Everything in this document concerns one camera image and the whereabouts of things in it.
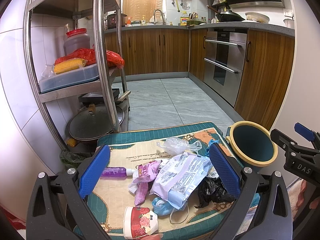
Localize glass pan lid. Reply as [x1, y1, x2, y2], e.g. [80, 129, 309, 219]
[68, 104, 112, 141]

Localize yellow container on counter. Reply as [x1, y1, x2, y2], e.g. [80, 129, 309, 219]
[180, 16, 190, 26]

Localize white blue snack bag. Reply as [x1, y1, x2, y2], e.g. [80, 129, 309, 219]
[150, 152, 213, 209]

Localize yellow corn cob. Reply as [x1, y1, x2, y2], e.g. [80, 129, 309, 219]
[54, 58, 87, 75]

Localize black square tray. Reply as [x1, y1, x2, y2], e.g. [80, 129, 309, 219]
[79, 88, 120, 106]

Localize red-lidded plastic jar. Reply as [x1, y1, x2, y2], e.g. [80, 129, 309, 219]
[63, 28, 90, 56]

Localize kitchen faucet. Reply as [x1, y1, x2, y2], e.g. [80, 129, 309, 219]
[153, 9, 166, 25]

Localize stainless steel shelf rack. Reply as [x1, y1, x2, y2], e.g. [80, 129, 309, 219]
[23, 0, 130, 151]

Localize purple bottle white cap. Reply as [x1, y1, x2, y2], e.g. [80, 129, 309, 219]
[101, 167, 136, 178]

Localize person's right hand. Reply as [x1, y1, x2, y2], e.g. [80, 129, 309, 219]
[288, 179, 307, 220]

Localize pink purple snack wrapper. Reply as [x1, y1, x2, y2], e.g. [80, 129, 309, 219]
[128, 160, 161, 207]

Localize red floral paper cup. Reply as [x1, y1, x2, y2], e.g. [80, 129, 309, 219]
[123, 206, 159, 239]

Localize white bowl on counter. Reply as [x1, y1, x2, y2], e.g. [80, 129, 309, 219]
[245, 12, 270, 23]

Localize clear plastic bag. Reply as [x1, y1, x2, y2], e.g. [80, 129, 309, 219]
[156, 137, 202, 156]

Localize black wok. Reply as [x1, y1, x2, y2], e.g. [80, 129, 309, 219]
[206, 5, 245, 22]

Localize teal yellow-rimmed trash bin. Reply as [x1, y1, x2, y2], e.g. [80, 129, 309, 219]
[226, 121, 278, 172]

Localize blue face mask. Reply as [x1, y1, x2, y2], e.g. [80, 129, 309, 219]
[151, 197, 189, 224]

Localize blue lidded storage box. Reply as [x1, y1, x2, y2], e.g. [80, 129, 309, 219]
[39, 64, 99, 93]

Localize black plastic bag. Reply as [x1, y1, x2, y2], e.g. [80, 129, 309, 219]
[195, 177, 235, 209]

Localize wooden kitchen cabinets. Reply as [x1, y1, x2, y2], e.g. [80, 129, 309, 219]
[105, 26, 295, 129]

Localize red plastic bag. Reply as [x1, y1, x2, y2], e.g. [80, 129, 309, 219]
[54, 48, 125, 68]

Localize stainless built-in oven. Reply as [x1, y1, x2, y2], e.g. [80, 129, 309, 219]
[203, 28, 247, 106]

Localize teal beige patterned mat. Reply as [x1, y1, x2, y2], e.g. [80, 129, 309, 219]
[87, 122, 234, 239]

